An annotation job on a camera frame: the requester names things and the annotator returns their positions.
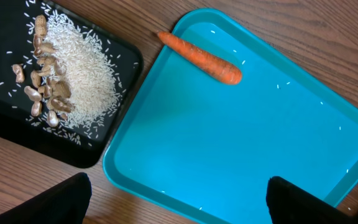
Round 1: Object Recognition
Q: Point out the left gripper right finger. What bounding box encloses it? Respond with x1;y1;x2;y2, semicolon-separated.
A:
266;176;356;224

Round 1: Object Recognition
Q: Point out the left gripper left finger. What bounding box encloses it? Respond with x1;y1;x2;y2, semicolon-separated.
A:
0;172;92;224

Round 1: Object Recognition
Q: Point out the peanut shells and rice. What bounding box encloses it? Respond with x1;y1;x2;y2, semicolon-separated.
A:
0;0;141;149

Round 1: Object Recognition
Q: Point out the orange carrot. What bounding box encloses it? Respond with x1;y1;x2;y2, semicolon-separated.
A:
157;32;242;85

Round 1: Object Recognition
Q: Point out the black plastic tray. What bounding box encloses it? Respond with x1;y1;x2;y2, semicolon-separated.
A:
0;0;145;169

